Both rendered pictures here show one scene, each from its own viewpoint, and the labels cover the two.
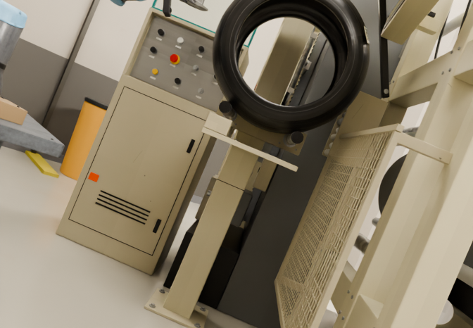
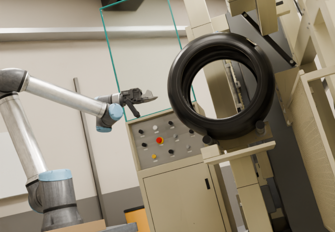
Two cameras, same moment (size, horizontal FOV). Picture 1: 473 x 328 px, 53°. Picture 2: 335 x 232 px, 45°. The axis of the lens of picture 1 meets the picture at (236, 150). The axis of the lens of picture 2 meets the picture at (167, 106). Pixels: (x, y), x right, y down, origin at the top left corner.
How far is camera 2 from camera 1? 39 cm
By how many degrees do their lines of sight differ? 16
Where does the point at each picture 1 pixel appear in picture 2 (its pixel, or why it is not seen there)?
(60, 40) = (84, 187)
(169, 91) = (170, 161)
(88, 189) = not seen: outside the picture
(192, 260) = not seen: outside the picture
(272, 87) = (226, 110)
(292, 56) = (223, 85)
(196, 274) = not seen: outside the picture
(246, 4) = (175, 77)
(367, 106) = (288, 78)
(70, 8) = (78, 163)
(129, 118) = (159, 194)
